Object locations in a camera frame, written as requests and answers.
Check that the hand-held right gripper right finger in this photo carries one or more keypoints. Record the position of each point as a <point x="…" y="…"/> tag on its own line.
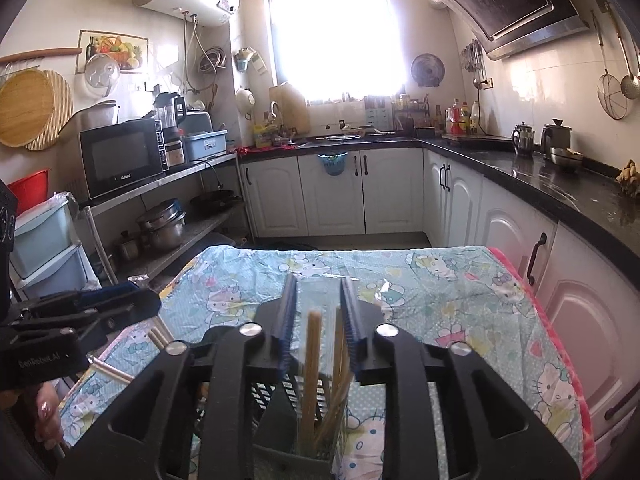
<point x="350" y="325"/>

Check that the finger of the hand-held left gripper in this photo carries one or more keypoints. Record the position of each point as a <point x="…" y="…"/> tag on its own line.
<point x="110" y="294"/>
<point x="55" y="324"/>

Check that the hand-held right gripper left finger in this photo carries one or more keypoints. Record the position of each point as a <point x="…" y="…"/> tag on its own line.
<point x="288" y="325"/>

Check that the wooden chopstick pair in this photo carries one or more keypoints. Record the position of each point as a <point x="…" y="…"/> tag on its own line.
<point x="312" y="360"/>
<point x="160" y="338"/>

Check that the pile of wooden chopsticks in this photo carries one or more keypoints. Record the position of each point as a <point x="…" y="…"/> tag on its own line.
<point x="334" y="410"/>

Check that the green perforated utensil holder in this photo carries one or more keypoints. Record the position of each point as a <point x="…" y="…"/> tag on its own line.
<point x="280" y="455"/>

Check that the person's left hand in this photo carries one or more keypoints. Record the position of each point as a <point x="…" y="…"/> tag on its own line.
<point x="47" y="420"/>

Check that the small steel pot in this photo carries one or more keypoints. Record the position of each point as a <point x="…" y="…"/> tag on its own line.
<point x="129" y="247"/>

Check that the pastel plastic drawer tower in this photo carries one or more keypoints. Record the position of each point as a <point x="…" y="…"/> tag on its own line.
<point x="50" y="250"/>

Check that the cartoon printed tablecloth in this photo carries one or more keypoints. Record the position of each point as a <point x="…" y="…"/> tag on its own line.
<point x="425" y="290"/>

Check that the stacked steel pots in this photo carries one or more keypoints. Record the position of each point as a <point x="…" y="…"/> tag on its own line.
<point x="162" y="225"/>

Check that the metal shelf rack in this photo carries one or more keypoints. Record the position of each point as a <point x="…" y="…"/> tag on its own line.
<point x="165" y="180"/>

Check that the red plastic basin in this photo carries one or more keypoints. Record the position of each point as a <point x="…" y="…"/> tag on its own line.
<point x="30" y="190"/>

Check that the black microwave oven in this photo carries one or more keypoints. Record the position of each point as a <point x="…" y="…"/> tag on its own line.
<point x="120" y="160"/>

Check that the white lower kitchen cabinets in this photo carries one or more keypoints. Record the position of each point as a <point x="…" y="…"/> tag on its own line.
<point x="390" y="185"/>

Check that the blue hanging basket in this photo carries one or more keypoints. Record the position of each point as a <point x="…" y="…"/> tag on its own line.
<point x="331" y="165"/>

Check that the blue-grey dish box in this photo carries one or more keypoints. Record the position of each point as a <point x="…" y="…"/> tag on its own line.
<point x="205" y="145"/>

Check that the grey plastic bin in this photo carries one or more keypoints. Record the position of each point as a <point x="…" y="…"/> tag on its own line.
<point x="97" y="116"/>

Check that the black blender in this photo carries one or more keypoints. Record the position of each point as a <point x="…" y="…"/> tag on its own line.
<point x="170" y="125"/>

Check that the woven round mat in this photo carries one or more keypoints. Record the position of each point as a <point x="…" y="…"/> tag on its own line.
<point x="62" y="110"/>

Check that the round bamboo tray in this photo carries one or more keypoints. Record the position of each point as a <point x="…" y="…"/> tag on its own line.
<point x="22" y="107"/>

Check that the teal mini drawer organizer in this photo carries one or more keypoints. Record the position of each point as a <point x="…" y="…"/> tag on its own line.
<point x="376" y="112"/>

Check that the black dish rack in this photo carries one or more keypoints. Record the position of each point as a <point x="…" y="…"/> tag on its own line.
<point x="412" y="117"/>

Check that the white hanging colander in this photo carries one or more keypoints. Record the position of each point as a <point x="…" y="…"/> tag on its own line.
<point x="245" y="102"/>

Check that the group of condiment bottles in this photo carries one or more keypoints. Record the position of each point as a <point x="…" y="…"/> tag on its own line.
<point x="460" y="119"/>

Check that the fruit picture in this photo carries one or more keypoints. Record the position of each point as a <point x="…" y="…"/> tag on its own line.
<point x="132" y="52"/>

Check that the wooden rolling pin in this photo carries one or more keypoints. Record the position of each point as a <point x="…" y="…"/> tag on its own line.
<point x="40" y="54"/>

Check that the small steel kettle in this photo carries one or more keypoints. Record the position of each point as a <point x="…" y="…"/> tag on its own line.
<point x="522" y="141"/>

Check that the black kitchen countertop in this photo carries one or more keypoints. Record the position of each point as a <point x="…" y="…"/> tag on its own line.
<point x="575" y="195"/>

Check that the steel bowl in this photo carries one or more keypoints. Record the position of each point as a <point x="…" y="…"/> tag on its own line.
<point x="566" y="158"/>

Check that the hanging ladles by hood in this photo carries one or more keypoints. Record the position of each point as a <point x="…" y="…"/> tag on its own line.
<point x="475" y="62"/>

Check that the kitchen window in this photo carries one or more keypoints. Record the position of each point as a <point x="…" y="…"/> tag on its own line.
<point x="335" y="25"/>

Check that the brown ginger roots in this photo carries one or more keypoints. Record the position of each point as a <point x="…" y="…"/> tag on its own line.
<point x="629" y="174"/>

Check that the black range hood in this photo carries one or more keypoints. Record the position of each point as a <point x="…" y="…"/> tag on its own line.
<point x="510" y="0"/>

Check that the metal ladle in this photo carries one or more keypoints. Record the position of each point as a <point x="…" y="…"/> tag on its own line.
<point x="631" y="87"/>

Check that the grey small wall fan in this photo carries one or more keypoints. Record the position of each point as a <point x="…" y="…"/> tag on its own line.
<point x="427" y="70"/>

